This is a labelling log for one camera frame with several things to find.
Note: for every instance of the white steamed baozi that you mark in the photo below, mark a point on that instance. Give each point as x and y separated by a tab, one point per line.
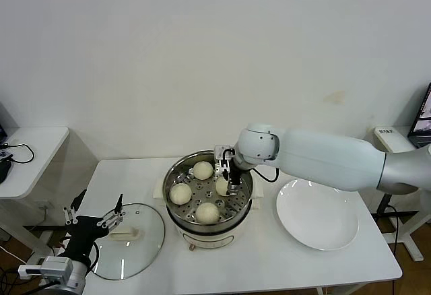
180	194
222	187
207	213
203	170

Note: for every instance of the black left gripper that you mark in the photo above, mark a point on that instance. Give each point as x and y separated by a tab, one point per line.
84	231

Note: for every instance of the black rounded desk device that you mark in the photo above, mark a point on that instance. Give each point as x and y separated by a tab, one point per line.
3	172

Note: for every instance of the round glass pot lid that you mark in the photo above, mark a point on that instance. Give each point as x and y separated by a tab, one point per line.
141	251

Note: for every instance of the open black laptop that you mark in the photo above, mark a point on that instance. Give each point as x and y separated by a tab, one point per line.
422	120

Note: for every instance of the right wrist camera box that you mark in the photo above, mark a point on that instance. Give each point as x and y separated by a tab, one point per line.
222	152

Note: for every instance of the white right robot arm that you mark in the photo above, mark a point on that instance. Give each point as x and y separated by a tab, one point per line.
320	157

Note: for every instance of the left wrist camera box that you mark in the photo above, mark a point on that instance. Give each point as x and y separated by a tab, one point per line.
57	266

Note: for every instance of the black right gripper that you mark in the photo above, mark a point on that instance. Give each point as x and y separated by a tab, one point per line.
235	168

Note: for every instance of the round white plate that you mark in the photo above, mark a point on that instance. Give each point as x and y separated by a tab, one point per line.
316	217

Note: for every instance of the stainless steel steamer basket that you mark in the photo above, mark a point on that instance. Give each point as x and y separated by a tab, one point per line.
173	175

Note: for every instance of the white wall socket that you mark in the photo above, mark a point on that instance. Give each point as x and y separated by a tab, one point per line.
43	204

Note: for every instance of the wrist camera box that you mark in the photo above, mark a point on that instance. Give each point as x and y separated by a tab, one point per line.
222	152
57	266

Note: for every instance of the black monitor edge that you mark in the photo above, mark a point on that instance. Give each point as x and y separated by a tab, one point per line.
2	126

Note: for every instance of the white side table with label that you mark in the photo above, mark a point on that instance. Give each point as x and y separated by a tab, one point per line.
412	241

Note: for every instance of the cream electric cooker pot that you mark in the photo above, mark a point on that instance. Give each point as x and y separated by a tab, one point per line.
208	239

